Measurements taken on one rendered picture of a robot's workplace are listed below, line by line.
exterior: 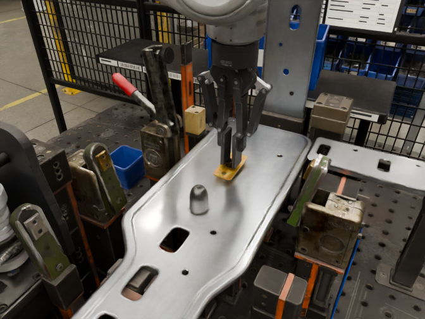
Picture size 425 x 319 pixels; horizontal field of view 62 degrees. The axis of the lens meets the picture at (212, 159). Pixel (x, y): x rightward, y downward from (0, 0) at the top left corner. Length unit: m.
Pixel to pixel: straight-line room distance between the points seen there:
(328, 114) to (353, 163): 0.14
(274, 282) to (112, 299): 0.22
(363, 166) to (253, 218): 0.27
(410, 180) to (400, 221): 0.39
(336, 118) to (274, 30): 0.24
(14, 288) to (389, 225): 0.91
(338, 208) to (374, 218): 0.55
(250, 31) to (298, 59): 0.32
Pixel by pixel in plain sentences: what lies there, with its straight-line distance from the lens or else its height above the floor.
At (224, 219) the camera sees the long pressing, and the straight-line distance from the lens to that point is 0.59.
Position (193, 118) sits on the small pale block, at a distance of 0.76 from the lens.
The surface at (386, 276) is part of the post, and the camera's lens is 0.97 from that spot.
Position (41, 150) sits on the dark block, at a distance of 0.59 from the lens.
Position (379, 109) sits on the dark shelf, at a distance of 0.93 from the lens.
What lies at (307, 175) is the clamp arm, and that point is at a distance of 0.55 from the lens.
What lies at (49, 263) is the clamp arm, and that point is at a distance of 0.55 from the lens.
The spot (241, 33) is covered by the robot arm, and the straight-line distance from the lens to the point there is 0.53.
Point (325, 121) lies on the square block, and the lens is 0.84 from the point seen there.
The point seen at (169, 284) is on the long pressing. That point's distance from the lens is 0.51.
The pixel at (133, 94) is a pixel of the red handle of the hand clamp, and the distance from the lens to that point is 0.73.
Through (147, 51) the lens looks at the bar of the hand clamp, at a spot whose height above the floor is 1.21.
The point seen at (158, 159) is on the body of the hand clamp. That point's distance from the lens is 0.75.
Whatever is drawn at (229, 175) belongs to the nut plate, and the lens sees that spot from 0.66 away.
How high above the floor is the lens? 1.41
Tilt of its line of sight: 35 degrees down
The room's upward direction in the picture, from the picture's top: straight up
